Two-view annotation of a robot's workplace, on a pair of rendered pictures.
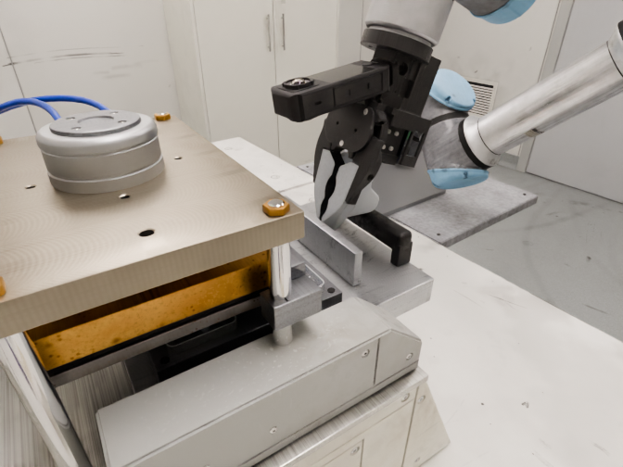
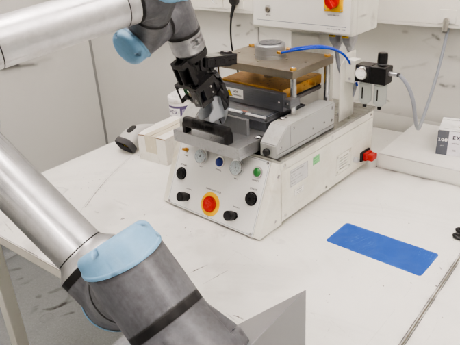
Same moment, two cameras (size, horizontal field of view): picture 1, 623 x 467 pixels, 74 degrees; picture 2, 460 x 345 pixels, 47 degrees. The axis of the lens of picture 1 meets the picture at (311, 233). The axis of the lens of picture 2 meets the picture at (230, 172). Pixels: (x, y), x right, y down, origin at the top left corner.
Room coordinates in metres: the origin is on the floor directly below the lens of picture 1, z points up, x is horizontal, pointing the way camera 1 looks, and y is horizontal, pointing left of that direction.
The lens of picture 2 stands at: (1.59, -0.30, 1.45)
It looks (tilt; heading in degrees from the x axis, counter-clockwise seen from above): 26 degrees down; 166
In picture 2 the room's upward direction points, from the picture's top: 4 degrees counter-clockwise
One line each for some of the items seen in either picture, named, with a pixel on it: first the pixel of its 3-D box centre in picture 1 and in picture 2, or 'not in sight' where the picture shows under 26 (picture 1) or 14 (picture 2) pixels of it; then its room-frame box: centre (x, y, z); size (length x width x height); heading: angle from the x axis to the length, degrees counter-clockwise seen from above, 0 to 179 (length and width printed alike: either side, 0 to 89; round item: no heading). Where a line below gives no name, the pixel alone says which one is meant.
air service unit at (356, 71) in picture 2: not in sight; (370, 80); (0.41, 0.38, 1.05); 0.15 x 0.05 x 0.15; 33
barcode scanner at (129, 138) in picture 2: not in sight; (142, 133); (-0.13, -0.17, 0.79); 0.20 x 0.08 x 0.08; 126
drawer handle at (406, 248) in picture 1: (362, 220); (206, 129); (0.43, -0.06, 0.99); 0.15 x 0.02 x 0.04; 33
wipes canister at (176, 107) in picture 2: not in sight; (181, 111); (-0.19, -0.02, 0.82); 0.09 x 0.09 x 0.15
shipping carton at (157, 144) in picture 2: not in sight; (170, 139); (-0.03, -0.09, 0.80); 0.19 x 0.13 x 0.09; 126
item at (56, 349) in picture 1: (122, 217); (272, 73); (0.30, 0.16, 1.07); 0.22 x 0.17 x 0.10; 33
